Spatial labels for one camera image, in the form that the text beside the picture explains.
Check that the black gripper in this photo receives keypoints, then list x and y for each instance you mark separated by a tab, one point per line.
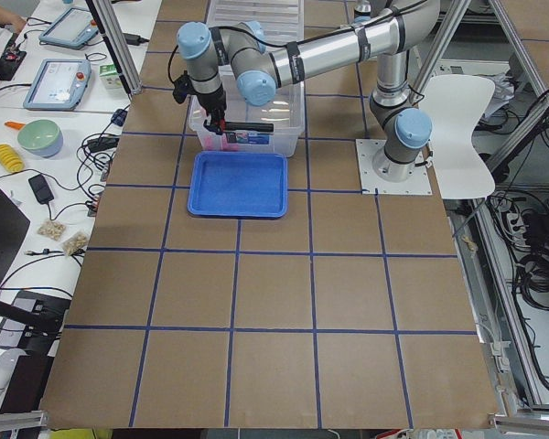
212	99

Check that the teach pendant tablet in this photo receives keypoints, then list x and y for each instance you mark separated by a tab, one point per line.
74	29
59	85

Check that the aluminium frame post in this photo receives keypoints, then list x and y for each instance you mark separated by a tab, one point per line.
113	37

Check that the orange toy carrot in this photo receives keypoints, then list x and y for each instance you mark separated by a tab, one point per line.
14	125

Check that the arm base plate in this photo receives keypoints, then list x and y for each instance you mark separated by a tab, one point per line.
381	176

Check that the blue plastic tray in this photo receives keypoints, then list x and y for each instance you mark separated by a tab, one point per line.
239	185

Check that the green bowl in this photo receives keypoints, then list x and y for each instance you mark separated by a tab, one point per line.
41	137

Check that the white chair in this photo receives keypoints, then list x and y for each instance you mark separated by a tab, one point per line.
455	103

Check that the yellow toy corn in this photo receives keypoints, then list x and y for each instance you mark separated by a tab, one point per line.
10	160

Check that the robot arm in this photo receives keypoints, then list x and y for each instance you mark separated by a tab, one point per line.
260	68

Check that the snack bag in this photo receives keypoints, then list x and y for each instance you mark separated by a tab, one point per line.
77	242
51	229

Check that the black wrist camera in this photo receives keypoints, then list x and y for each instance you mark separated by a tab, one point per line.
182	88

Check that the black power adapter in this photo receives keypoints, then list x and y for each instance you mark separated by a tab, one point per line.
41	189

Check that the clear plastic box lid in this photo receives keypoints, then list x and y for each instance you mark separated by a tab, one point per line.
281	20

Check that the clear plastic storage box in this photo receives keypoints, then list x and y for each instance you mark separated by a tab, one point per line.
286	112

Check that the black box latch handle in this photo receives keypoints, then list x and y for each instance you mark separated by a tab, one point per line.
257	127

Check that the green white carton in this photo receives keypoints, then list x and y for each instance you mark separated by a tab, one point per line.
109	77

